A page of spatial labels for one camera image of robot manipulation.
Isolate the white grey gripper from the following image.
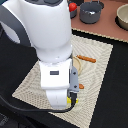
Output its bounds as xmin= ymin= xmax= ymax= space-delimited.
xmin=39 ymin=58 xmax=79 ymax=109

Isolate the woven beige placemat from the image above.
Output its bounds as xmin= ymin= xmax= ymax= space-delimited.
xmin=12 ymin=35 xmax=113 ymax=128

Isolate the beige toy bowl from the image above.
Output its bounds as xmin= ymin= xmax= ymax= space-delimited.
xmin=117 ymin=4 xmax=128 ymax=31

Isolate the brown toy stove top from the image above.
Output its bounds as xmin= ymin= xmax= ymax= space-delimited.
xmin=71 ymin=0 xmax=128 ymax=42

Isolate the toy knife orange handle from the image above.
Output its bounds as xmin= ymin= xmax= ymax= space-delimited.
xmin=76 ymin=55 xmax=96 ymax=63

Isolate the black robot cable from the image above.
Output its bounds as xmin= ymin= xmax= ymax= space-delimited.
xmin=0 ymin=94 xmax=78 ymax=114

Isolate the round wooden plate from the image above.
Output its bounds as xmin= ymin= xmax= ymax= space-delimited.
xmin=73 ymin=57 xmax=82 ymax=73

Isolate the grey two-handled toy pot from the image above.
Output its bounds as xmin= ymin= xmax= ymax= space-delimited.
xmin=79 ymin=1 xmax=102 ymax=24

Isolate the red toy tomato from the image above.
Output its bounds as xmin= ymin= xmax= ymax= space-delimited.
xmin=69 ymin=3 xmax=77 ymax=12

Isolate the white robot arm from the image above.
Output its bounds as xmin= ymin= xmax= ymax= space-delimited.
xmin=0 ymin=0 xmax=78 ymax=109

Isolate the yellow toy cheese wedge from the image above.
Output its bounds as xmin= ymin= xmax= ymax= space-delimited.
xmin=67 ymin=97 xmax=78 ymax=104

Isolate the grey toy saucepan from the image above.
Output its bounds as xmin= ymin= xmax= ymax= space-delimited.
xmin=70 ymin=9 xmax=77 ymax=19

